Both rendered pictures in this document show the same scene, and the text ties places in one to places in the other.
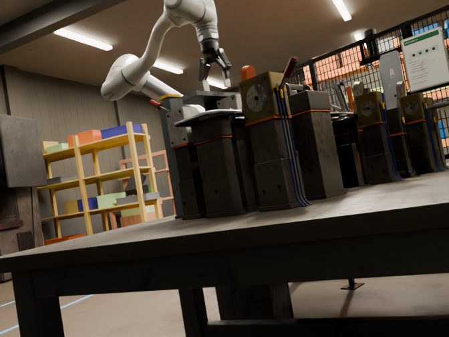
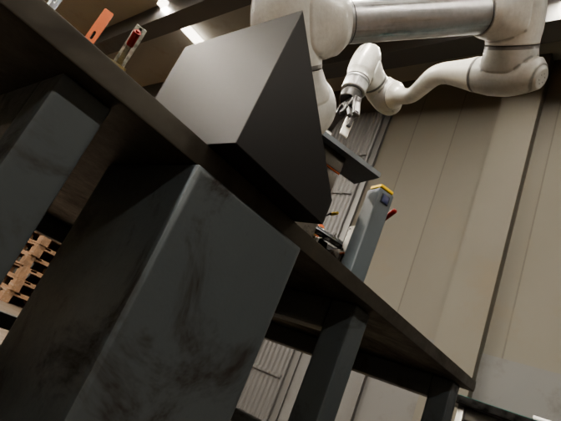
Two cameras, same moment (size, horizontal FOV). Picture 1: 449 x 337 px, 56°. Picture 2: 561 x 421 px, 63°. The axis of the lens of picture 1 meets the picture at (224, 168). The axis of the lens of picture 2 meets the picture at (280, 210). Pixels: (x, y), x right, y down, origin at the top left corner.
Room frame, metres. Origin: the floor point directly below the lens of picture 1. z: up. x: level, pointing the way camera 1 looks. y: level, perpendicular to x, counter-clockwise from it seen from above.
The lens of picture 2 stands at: (3.10, 0.40, 0.41)
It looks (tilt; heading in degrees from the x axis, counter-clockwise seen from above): 19 degrees up; 201
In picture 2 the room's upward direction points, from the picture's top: 24 degrees clockwise
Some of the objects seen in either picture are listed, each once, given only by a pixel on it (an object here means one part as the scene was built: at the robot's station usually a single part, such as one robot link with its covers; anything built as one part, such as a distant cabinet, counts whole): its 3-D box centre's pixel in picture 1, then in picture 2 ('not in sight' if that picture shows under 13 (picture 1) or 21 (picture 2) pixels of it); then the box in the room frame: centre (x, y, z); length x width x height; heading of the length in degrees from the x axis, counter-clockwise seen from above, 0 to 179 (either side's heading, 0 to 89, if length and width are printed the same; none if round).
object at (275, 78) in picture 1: (276, 142); not in sight; (1.15, -0.15, 0.88); 0.14 x 0.09 x 0.36; 45
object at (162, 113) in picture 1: (179, 158); (361, 248); (1.59, 0.16, 0.92); 0.08 x 0.08 x 0.44; 45
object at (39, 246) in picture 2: not in sight; (37, 271); (-2.20, -4.54, 0.47); 1.32 x 0.91 x 0.94; 65
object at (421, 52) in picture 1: (425, 60); not in sight; (2.36, -1.21, 1.30); 0.23 x 0.02 x 0.31; 45
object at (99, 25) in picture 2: (357, 133); (65, 73); (2.22, -0.71, 0.95); 0.03 x 0.01 x 0.50; 135
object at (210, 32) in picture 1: (208, 36); (355, 86); (1.79, -0.03, 1.43); 0.09 x 0.09 x 0.06
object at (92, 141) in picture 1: (94, 193); not in sight; (7.48, 2.32, 1.09); 2.41 x 0.67 x 2.18; 65
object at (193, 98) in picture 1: (218, 99); (329, 150); (1.78, -0.02, 1.16); 0.37 x 0.14 x 0.02; 135
